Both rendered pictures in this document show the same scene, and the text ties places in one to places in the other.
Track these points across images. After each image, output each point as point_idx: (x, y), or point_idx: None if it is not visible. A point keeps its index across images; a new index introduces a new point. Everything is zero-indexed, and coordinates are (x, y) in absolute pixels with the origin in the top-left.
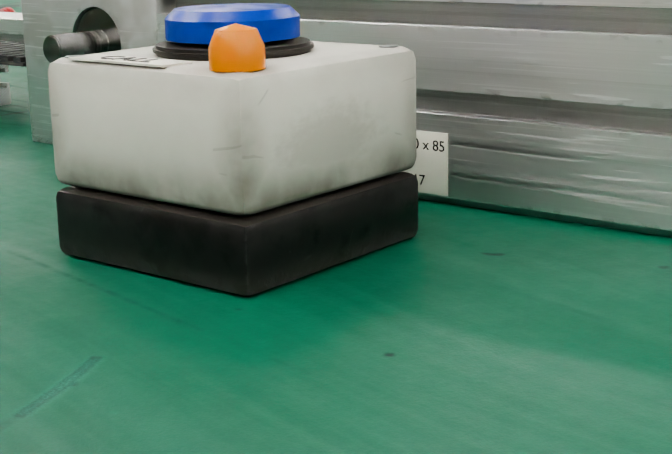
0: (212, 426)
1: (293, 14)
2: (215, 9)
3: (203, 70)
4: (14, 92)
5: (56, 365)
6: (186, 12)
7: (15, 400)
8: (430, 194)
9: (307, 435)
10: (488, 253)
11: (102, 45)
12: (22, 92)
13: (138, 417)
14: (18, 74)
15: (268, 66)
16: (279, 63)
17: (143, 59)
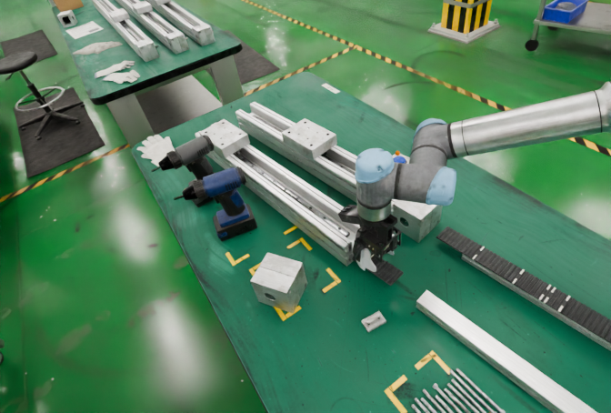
0: (396, 150)
1: (393, 158)
2: (400, 156)
3: (400, 154)
4: (467, 275)
5: (408, 156)
6: (403, 156)
7: (409, 153)
8: None
9: (391, 149)
10: None
11: None
12: (465, 275)
13: (401, 151)
14: (483, 308)
15: (395, 155)
16: (394, 156)
17: (406, 158)
